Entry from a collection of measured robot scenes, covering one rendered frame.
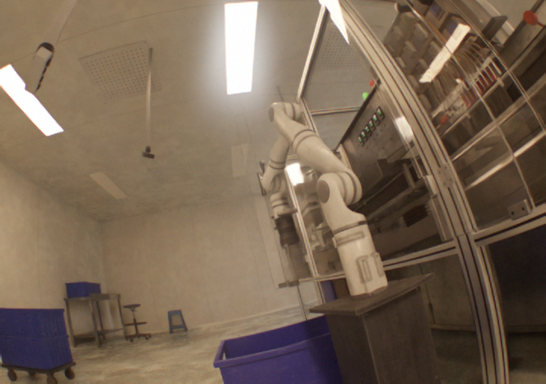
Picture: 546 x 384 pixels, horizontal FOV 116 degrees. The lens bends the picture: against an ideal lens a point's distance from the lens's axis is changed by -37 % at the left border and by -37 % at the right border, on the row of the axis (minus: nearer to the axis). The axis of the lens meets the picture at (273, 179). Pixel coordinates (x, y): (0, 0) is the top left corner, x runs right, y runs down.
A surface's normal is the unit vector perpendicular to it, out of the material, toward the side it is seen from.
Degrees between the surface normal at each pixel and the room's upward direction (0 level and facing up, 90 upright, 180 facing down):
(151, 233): 90
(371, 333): 90
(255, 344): 90
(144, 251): 90
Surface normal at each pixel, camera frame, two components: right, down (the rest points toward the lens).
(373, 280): 0.25, -0.42
